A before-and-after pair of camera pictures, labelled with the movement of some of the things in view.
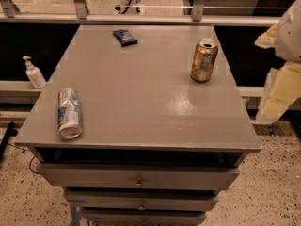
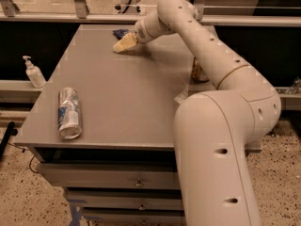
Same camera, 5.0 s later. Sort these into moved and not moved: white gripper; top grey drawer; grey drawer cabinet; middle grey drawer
Moved: white gripper
Not moved: top grey drawer; grey drawer cabinet; middle grey drawer
